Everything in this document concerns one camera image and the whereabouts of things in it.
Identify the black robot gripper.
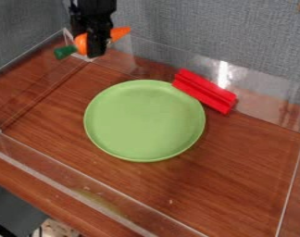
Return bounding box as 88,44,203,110
68,0,117,58

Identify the orange toy carrot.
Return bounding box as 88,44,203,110
54,27,131,60

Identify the green round plate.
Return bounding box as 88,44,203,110
84,80,207,163

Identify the red ridged block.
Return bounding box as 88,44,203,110
173,69,238,115

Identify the clear acrylic corner bracket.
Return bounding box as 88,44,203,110
62,29,109,60

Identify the clear acrylic enclosure wall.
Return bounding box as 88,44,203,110
0,31,300,237

